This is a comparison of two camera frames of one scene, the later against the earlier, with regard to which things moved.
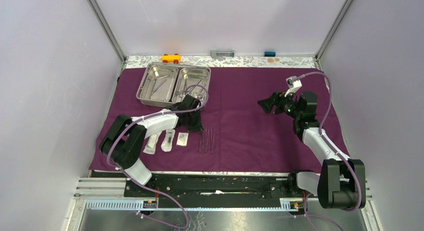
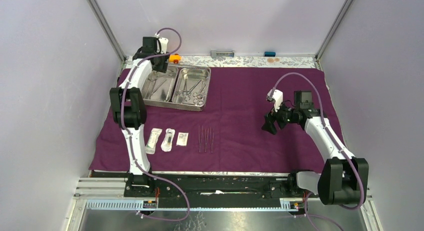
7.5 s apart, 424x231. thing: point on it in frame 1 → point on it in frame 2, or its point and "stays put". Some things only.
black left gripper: x=198 y=127 → x=161 y=67
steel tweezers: x=212 y=140 stays put
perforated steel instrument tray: x=163 y=84 stays put
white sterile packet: x=167 y=143 stays put
